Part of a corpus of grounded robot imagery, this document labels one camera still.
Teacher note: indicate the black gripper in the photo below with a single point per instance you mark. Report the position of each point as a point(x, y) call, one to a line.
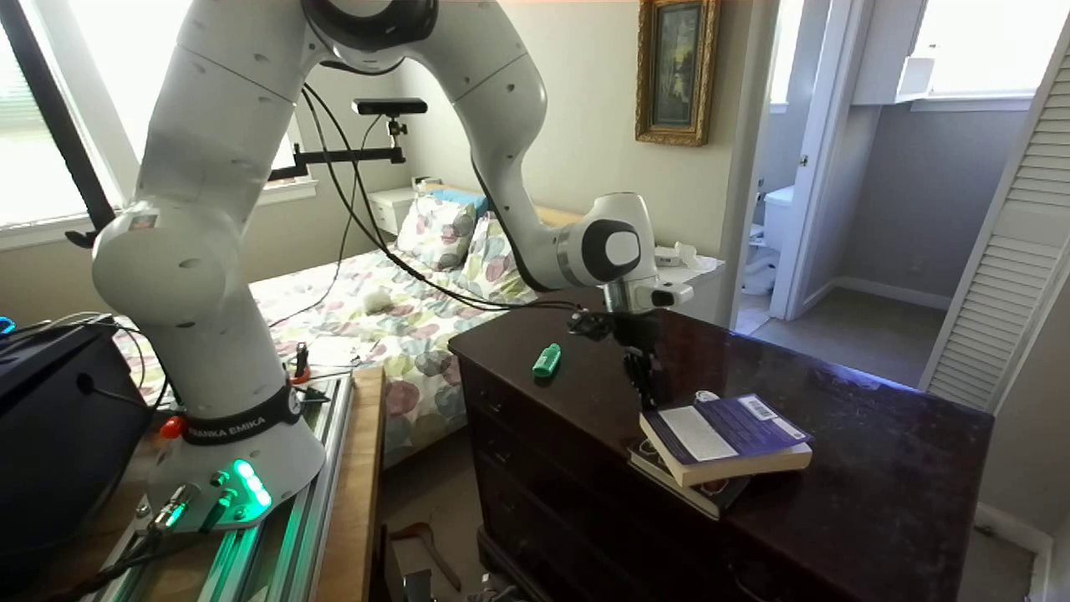
point(637, 338)

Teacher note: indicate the blue top book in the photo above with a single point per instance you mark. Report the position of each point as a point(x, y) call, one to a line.
point(728, 440)

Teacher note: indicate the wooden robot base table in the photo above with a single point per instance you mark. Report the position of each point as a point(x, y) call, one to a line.
point(312, 549)

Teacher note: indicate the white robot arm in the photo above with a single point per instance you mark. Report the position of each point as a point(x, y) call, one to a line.
point(175, 257)

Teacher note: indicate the green small bottle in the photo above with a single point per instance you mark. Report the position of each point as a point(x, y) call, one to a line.
point(549, 359)

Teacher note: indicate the dark bottom book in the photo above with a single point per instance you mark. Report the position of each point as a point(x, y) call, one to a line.
point(709, 499)

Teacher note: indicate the floral pillow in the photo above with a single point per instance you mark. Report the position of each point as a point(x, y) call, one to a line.
point(441, 224)

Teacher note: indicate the floral bedspread bed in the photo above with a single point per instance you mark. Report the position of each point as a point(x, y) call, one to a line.
point(368, 313)

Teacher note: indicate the dark wooden dresser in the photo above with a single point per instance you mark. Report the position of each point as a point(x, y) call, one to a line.
point(880, 513)

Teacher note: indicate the gold framed picture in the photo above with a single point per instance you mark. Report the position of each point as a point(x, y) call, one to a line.
point(674, 78)

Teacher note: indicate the white louvered closet door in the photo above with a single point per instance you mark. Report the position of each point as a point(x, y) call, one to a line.
point(1017, 259)

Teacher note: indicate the white open door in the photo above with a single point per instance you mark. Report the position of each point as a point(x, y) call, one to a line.
point(831, 158)

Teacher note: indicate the black computer case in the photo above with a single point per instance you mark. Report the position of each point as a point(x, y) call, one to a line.
point(67, 428)

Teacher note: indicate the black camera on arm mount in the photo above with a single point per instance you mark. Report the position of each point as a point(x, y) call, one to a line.
point(389, 110)

